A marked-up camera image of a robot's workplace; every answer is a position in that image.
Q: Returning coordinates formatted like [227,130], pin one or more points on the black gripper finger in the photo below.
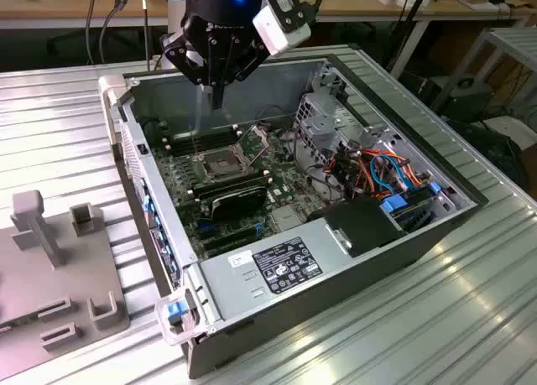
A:
[251,58]
[180,51]

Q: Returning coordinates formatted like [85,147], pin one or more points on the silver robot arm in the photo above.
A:
[176,16]

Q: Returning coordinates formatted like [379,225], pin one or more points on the black RAM slot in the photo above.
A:
[201,135]

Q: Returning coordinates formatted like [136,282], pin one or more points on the CPU socket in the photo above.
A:
[222,165]

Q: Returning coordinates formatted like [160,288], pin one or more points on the open grey PC case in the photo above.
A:
[260,87]

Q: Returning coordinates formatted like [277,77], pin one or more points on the thin metal locking lever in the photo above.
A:
[194,144]

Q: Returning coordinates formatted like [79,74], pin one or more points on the silver drive cage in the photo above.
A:
[323,127]

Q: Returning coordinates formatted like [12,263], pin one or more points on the wooden desk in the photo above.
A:
[63,3]

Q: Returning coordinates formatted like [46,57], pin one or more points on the black RAM stick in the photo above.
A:
[230,185]

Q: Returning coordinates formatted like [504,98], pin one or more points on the green motherboard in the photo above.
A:
[289,183]

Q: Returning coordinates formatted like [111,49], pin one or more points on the black graphics card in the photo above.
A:
[239,201]

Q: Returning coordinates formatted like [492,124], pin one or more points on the black plastic shroud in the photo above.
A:
[365,225]

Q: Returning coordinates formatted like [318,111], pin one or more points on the black equipment box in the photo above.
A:
[470,100]

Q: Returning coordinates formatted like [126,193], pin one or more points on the silver power supply unit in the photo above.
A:
[235,284]

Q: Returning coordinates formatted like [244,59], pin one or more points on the clear clip with blue latch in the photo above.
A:
[176,313]

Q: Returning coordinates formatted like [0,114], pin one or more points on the grey parts rack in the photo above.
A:
[42,276]

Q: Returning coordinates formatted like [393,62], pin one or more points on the grey metal frame table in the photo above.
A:
[518,45]

